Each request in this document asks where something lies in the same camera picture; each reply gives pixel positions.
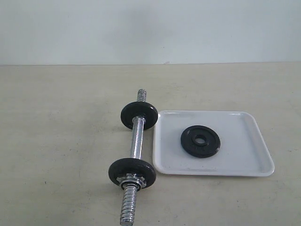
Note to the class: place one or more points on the black weight plate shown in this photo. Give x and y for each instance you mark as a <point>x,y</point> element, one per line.
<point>136,167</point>
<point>139,108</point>
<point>200,141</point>

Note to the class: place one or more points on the silver star collar nut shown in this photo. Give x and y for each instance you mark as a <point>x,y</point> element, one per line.
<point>132,179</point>

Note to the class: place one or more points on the white plastic tray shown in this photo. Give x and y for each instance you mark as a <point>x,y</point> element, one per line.
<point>242,152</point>

